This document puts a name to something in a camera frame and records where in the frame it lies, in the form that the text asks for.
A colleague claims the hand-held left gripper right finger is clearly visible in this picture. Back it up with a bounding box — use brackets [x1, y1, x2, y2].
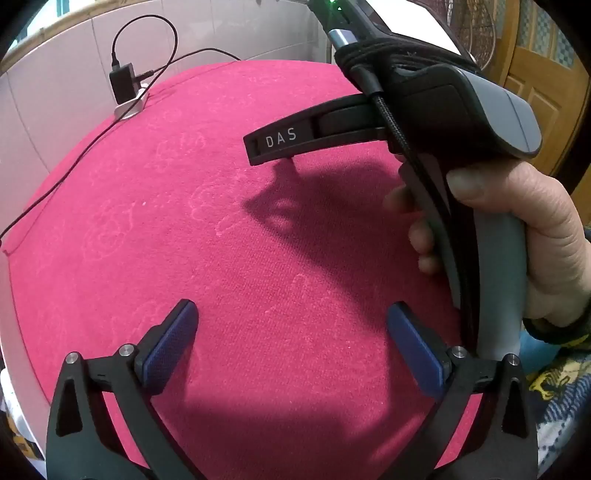
[387, 302, 540, 480]

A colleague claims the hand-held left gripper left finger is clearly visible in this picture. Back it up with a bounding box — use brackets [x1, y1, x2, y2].
[45, 299, 208, 480]

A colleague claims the person's right forearm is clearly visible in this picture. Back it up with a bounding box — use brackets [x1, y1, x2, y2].
[522, 295, 591, 356]

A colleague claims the person's right hand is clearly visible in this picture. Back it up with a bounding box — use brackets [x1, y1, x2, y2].
[383, 162, 591, 328]

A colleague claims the wooden door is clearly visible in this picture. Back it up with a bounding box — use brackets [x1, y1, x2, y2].
[499, 0, 591, 195]

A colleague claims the red tablecloth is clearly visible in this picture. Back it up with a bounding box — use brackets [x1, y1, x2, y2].
[4, 60, 522, 472]

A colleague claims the patterned blue yellow cloth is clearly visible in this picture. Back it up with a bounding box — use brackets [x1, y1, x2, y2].
[522, 342, 591, 480]

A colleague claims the white power strip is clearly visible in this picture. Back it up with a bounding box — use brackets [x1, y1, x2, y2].
[114, 85, 151, 121]

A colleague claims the wooden window ledge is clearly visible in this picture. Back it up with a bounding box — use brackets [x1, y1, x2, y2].
[0, 0, 100, 70]

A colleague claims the braided black USB cable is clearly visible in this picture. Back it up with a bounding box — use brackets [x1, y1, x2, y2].
[327, 28, 421, 171]

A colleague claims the black wall charger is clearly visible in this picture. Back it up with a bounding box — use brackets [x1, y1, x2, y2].
[109, 62, 139, 105]

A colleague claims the short black power cable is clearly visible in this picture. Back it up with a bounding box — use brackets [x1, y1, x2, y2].
[136, 48, 243, 79]

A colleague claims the long black charging cable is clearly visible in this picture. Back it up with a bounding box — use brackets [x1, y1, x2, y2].
[0, 15, 179, 254]

